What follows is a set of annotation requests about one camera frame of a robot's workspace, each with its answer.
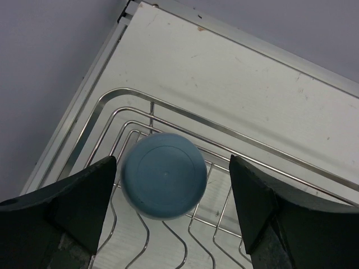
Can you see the light blue plastic cup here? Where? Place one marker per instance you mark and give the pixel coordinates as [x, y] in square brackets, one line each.
[163, 176]

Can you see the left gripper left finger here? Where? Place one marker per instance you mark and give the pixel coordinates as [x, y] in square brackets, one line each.
[58, 226]

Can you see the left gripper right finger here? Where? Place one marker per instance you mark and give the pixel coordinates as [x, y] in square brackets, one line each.
[285, 227]

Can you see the wire dish rack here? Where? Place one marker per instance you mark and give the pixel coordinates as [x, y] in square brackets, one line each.
[208, 236]

